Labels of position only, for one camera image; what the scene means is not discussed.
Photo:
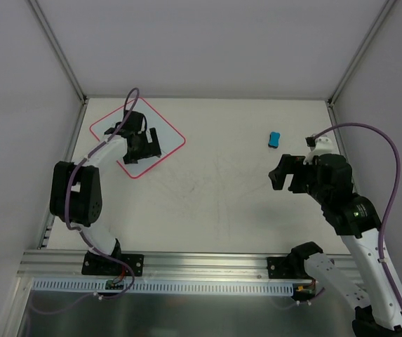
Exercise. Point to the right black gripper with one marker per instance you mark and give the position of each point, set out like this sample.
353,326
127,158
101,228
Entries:
296,173

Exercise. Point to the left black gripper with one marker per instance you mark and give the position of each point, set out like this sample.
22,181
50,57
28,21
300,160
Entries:
144,148

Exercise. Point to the pink-framed whiteboard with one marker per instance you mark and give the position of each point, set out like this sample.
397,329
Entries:
170,139

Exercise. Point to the blue whiteboard eraser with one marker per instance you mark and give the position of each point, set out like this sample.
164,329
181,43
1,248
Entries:
274,140

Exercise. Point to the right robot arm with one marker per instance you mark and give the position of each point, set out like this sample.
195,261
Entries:
378,306

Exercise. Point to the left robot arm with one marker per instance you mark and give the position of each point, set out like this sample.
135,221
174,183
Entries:
76,193

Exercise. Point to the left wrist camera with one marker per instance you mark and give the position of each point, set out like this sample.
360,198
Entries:
135,123

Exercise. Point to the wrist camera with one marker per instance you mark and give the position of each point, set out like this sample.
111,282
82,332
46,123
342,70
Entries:
318,146
135,123

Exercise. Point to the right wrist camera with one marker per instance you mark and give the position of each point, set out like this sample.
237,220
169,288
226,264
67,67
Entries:
318,146

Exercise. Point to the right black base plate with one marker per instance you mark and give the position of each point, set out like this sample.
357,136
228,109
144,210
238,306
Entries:
279,268

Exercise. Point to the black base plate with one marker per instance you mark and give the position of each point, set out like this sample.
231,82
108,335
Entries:
279,268
95,265

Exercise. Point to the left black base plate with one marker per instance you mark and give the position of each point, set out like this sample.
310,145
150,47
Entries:
95,265

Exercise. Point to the aluminium mounting rail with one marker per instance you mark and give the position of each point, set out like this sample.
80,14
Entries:
223,267

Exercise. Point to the white slotted cable duct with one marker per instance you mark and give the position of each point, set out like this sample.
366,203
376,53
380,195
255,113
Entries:
155,286

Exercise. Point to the left aluminium frame post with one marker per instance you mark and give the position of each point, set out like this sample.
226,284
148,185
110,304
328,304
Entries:
56,48

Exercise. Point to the aluminium frame post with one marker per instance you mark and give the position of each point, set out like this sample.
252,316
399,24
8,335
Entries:
368,38
56,48

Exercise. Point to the right aluminium frame post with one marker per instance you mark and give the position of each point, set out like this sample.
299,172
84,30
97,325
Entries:
368,38

